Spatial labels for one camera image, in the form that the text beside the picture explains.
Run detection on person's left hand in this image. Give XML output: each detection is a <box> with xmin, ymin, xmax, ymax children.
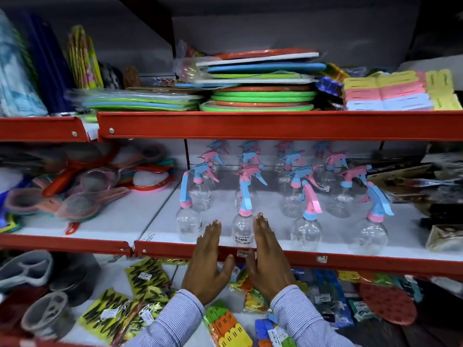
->
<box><xmin>181</xmin><ymin>220</ymin><xmax>236</xmax><ymax>306</ymax></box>

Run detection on person's right hand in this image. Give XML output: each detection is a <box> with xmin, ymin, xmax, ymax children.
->
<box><xmin>245</xmin><ymin>213</ymin><xmax>297</xmax><ymax>302</ymax></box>

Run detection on person's left forearm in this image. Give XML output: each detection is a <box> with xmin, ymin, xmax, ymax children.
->
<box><xmin>123</xmin><ymin>289</ymin><xmax>205</xmax><ymax>347</ymax></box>

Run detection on person's right forearm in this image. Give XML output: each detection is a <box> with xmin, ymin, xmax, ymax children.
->
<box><xmin>270</xmin><ymin>284</ymin><xmax>357</xmax><ymax>347</ymax></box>

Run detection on multicolour clips packet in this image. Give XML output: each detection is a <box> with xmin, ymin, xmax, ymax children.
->
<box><xmin>229</xmin><ymin>268</ymin><xmax>270</xmax><ymax>315</ymax></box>

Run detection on green orange yellow peg pack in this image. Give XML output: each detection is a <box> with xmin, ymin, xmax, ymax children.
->
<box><xmin>202</xmin><ymin>301</ymin><xmax>254</xmax><ymax>347</ymax></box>

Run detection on group of clear spray bottles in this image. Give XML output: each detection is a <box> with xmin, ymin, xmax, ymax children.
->
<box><xmin>176</xmin><ymin>140</ymin><xmax>395</xmax><ymax>256</ymax></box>

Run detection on blue orange green peg pack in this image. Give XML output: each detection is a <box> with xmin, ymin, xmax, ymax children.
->
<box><xmin>255</xmin><ymin>317</ymin><xmax>298</xmax><ymax>347</ymax></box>

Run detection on yellow black zigzag packet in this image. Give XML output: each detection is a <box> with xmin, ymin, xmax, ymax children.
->
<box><xmin>77</xmin><ymin>288</ymin><xmax>133</xmax><ymax>341</ymax></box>
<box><xmin>124</xmin><ymin>258</ymin><xmax>171</xmax><ymax>301</ymax></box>
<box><xmin>122</xmin><ymin>285</ymin><xmax>176</xmax><ymax>341</ymax></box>

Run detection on blue packaged item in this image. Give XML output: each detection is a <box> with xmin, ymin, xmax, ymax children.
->
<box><xmin>312</xmin><ymin>269</ymin><xmax>356</xmax><ymax>329</ymax></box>

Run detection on red round perforated mat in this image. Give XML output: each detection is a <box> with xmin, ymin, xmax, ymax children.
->
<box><xmin>358</xmin><ymin>283</ymin><xmax>418</xmax><ymax>326</ymax></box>

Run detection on dark round lid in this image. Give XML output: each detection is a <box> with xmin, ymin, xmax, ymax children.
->
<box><xmin>48</xmin><ymin>252</ymin><xmax>102</xmax><ymax>308</ymax></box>

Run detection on pile of colourful mesh strainers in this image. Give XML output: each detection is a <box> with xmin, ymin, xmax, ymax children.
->
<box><xmin>4</xmin><ymin>144</ymin><xmax>178</xmax><ymax>236</ymax></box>

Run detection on stack of colourful round mats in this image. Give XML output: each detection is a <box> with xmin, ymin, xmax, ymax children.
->
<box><xmin>175</xmin><ymin>48</ymin><xmax>327</xmax><ymax>113</ymax></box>

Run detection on pile of dark packaged utensils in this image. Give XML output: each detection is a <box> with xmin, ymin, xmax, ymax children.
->
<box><xmin>366</xmin><ymin>151</ymin><xmax>463</xmax><ymax>230</ymax></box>

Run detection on grey divided plastic basket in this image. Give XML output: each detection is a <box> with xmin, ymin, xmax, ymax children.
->
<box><xmin>20</xmin><ymin>291</ymin><xmax>75</xmax><ymax>341</ymax></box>
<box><xmin>0</xmin><ymin>249</ymin><xmax>54</xmax><ymax>290</ymax></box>

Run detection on stack of wrapped flat mats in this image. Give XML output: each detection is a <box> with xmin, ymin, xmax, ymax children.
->
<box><xmin>66</xmin><ymin>88</ymin><xmax>204</xmax><ymax>113</ymax></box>

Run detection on beige packaged item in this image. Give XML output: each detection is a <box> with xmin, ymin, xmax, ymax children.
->
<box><xmin>425</xmin><ymin>224</ymin><xmax>463</xmax><ymax>253</ymax></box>

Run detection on dark patterned packet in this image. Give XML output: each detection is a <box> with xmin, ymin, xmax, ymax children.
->
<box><xmin>98</xmin><ymin>61</ymin><xmax>125</xmax><ymax>91</ymax></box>

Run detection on stack of pastel peg packs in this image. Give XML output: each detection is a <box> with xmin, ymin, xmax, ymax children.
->
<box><xmin>342</xmin><ymin>69</ymin><xmax>463</xmax><ymax>112</ymax></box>

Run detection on yellow striped upright packets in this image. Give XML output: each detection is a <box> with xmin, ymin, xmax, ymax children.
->
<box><xmin>67</xmin><ymin>25</ymin><xmax>104</xmax><ymax>89</ymax></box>

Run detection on dark blue rolled sheets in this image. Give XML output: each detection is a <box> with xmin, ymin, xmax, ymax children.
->
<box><xmin>20</xmin><ymin>11</ymin><xmax>76</xmax><ymax>115</ymax></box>

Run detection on light blue patterned packet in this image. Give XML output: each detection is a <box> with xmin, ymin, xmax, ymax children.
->
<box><xmin>0</xmin><ymin>10</ymin><xmax>48</xmax><ymax>118</ymax></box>

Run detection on red metal shelf rail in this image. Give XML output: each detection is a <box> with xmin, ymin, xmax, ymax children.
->
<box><xmin>97</xmin><ymin>111</ymin><xmax>463</xmax><ymax>142</ymax></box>
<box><xmin>134</xmin><ymin>240</ymin><xmax>463</xmax><ymax>278</ymax></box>
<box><xmin>0</xmin><ymin>233</ymin><xmax>133</xmax><ymax>258</ymax></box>
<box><xmin>0</xmin><ymin>116</ymin><xmax>89</xmax><ymax>143</ymax></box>

